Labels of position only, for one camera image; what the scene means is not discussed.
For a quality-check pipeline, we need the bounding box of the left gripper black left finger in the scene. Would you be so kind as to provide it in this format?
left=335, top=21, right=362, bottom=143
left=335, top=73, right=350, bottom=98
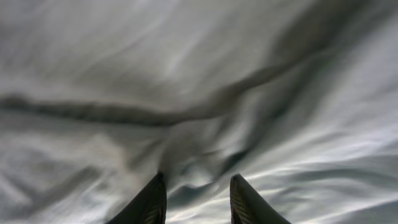
left=106, top=172, right=167, bottom=224

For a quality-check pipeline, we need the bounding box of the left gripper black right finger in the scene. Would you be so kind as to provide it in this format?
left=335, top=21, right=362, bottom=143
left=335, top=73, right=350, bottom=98
left=229, top=174, right=290, bottom=224

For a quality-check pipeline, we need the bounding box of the light blue t-shirt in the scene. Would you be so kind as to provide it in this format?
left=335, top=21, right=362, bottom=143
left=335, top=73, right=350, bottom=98
left=1, top=0, right=397, bottom=223

